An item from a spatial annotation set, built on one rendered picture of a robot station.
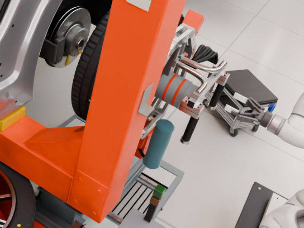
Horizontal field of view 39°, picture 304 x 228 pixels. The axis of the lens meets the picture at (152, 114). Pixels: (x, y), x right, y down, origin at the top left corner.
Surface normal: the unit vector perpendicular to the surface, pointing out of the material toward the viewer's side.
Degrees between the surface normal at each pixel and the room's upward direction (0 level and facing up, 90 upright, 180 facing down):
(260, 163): 0
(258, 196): 0
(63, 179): 90
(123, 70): 90
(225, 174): 0
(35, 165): 90
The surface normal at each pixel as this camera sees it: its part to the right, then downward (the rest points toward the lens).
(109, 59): -0.45, 0.46
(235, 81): 0.26, -0.76
